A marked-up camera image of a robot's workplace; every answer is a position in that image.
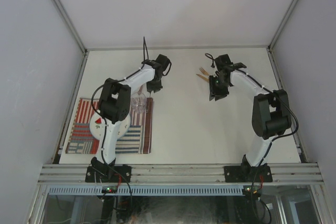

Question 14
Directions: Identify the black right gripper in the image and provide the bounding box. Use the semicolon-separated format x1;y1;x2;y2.
209;74;229;101

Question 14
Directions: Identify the gold knife green handle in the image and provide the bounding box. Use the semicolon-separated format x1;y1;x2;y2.
196;74;209;82

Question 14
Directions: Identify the gold fork green handle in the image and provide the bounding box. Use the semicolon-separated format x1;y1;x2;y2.
199;67;209;76

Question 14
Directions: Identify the clear drinking glass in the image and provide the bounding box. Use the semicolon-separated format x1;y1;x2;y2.
131;92;146;114

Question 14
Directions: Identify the striped patchwork placemat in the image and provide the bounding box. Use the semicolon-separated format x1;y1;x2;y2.
65;98;152;155

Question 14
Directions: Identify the white watermelon pattern plate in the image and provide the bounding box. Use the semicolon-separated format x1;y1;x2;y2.
89;113;131;140

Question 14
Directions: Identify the pink handled spoon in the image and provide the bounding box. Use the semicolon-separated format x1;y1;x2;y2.
138;86;143;94

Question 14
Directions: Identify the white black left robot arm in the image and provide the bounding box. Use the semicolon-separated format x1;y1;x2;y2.
91;54;172;182

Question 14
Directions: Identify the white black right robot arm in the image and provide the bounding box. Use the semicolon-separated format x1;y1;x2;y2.
205;53;296;182

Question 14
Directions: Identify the black left camera cable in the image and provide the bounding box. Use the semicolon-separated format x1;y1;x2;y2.
90;36;150;156

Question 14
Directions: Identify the black camera cable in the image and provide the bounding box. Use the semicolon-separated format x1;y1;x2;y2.
205;52;300;183
90;36;150;156

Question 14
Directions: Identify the black right camera cable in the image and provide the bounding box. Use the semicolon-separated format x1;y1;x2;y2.
205;52;300;183

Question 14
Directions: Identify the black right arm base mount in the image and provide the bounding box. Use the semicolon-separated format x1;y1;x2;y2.
224;165;273;183

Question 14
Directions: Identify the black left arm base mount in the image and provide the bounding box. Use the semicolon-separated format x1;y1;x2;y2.
85;165;132;183

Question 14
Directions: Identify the aluminium front rail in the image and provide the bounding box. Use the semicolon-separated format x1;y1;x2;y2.
38;163;323;185

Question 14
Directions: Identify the grey slotted cable duct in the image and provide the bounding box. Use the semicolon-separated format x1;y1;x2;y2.
48;185;244;196

